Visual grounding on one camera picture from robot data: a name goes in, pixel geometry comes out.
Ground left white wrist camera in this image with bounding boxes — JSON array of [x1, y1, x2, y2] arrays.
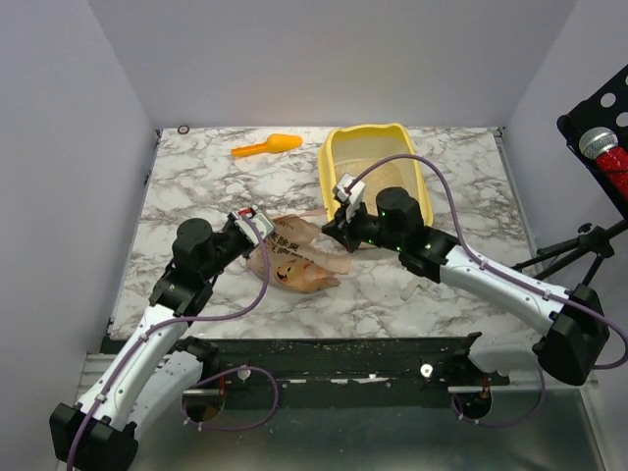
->
[[229, 208, 275, 246]]

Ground pink cat litter bag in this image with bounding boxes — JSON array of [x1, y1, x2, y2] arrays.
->
[[265, 215, 351, 293]]

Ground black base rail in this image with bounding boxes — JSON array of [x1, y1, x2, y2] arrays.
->
[[174, 334, 509, 410]]

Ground orange plastic scoop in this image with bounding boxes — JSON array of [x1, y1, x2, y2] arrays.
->
[[231, 133, 303, 158]]

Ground yellow litter box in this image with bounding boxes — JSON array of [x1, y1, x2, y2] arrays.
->
[[318, 123, 434, 226]]

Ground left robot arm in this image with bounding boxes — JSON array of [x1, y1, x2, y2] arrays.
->
[[49, 209, 275, 470]]

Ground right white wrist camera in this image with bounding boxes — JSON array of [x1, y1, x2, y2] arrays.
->
[[333, 173, 365, 223]]

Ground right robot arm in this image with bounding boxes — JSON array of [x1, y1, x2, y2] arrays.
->
[[323, 183, 609, 386]]

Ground black music stand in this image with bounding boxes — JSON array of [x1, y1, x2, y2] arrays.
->
[[509, 63, 628, 295]]

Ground red silver microphone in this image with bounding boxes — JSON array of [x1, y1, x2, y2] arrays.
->
[[578, 127, 627, 199]]

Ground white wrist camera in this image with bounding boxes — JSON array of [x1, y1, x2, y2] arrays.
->
[[229, 208, 275, 246], [333, 173, 365, 223]]

